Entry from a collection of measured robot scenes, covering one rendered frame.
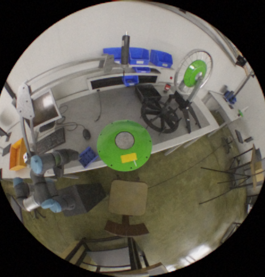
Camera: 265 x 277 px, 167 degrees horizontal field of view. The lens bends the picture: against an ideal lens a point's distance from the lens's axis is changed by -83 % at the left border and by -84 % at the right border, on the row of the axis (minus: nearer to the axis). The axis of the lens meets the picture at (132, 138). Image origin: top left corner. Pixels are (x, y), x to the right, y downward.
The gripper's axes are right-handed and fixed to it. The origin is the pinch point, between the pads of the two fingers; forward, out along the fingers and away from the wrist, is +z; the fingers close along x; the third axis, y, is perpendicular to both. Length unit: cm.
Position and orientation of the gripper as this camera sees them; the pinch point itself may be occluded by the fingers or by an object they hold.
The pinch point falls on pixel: (79, 155)
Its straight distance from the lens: 59.9
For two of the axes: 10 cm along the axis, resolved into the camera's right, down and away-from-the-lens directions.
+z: 0.1, -0.1, 10.0
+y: 2.2, -9.8, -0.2
